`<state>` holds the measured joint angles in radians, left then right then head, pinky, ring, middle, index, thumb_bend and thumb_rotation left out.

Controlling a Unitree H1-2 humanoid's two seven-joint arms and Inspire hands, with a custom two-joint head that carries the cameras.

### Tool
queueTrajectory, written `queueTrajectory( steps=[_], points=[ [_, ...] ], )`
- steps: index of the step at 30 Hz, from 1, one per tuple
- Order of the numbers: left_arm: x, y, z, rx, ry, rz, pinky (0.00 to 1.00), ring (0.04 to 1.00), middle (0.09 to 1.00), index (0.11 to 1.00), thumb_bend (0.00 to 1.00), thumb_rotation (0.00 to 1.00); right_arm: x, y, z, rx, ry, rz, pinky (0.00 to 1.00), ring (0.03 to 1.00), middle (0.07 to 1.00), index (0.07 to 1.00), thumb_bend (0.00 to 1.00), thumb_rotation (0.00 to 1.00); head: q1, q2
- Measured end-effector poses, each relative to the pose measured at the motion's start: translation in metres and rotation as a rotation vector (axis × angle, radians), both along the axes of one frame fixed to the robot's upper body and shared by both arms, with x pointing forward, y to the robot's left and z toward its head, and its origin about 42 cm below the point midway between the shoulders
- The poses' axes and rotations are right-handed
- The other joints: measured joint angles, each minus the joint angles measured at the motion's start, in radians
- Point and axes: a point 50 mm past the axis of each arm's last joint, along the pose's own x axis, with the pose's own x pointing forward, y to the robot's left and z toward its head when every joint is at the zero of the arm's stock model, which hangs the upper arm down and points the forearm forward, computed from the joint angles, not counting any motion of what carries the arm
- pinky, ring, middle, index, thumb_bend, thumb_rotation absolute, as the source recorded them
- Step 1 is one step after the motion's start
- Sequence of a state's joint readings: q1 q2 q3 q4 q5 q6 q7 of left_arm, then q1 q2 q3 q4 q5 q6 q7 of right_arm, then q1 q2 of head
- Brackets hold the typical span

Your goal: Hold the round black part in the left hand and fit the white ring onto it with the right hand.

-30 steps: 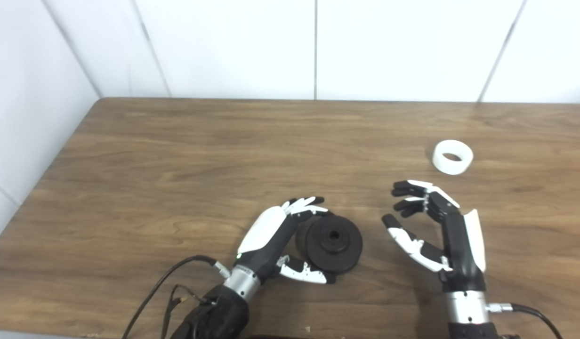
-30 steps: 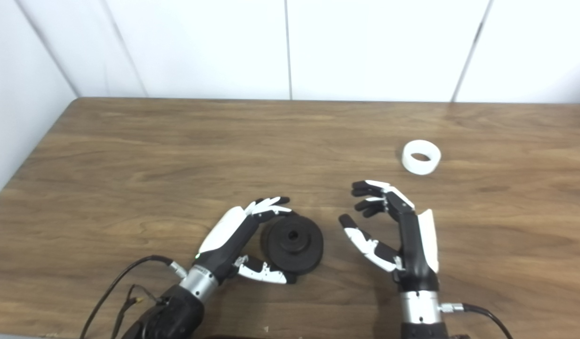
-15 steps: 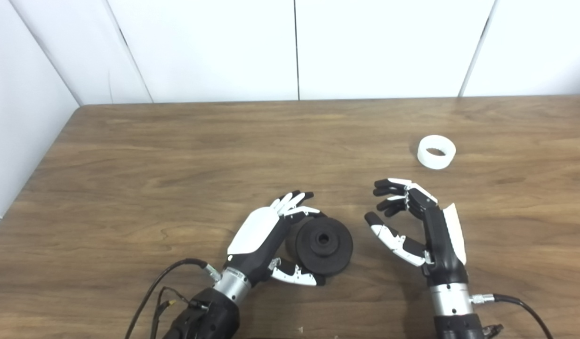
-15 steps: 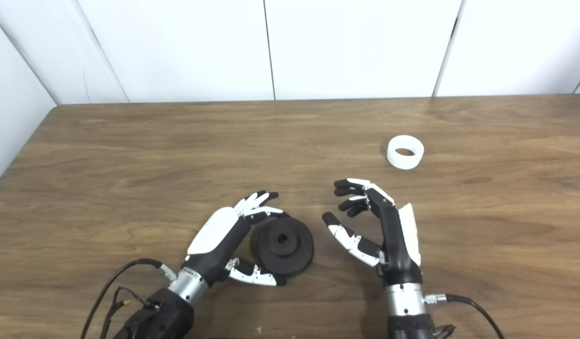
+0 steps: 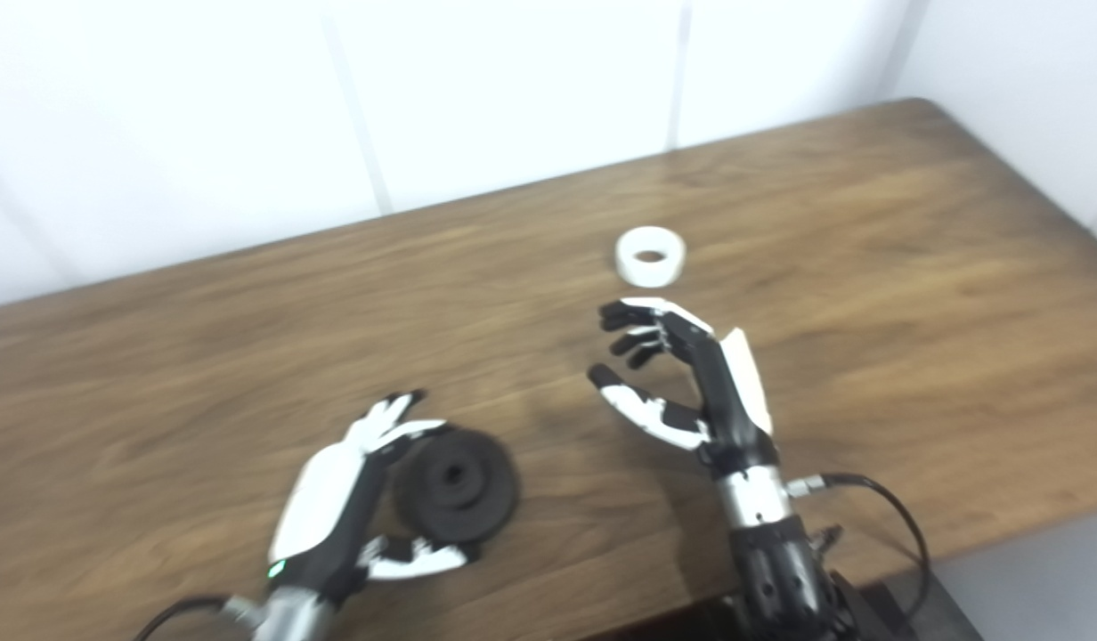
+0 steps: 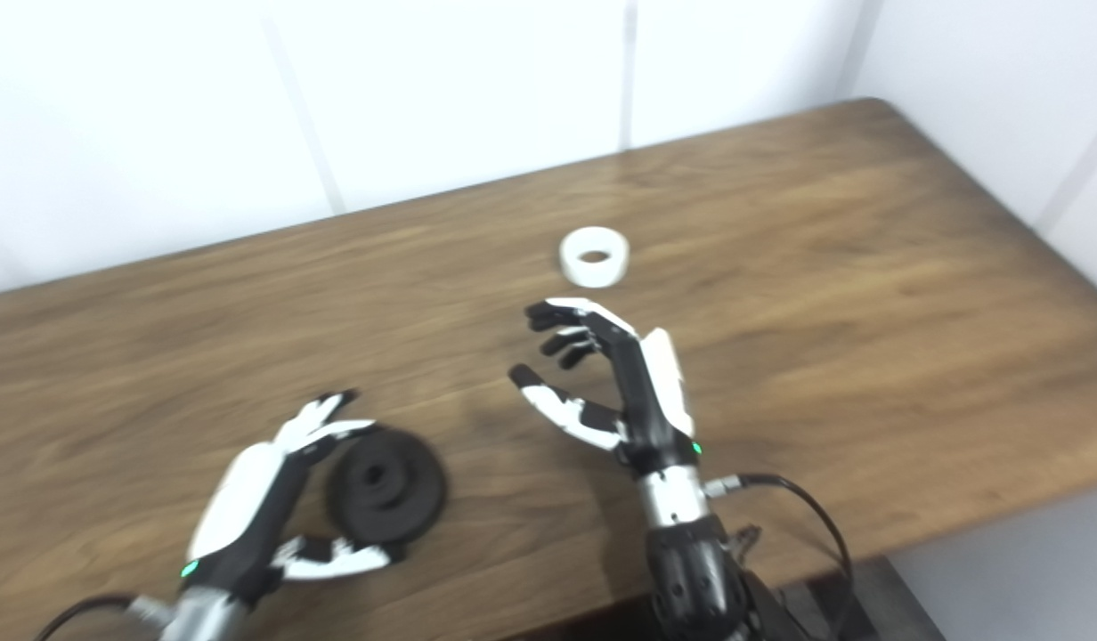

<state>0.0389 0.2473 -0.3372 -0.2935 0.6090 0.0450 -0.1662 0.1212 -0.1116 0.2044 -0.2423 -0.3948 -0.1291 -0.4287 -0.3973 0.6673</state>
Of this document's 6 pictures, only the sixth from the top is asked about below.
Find white and black right hand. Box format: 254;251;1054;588
508;298;703;473

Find white and black left hand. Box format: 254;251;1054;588
182;389;407;606

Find white plastic ring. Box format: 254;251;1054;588
559;227;630;288

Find round black plastic part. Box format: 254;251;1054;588
326;426;449;546

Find thin right arm wires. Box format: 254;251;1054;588
727;523;765;564

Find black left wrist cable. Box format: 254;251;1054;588
32;594;171;641

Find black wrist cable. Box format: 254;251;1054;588
704;472;857;641
32;594;171;641

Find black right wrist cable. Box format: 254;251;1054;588
704;472;857;641

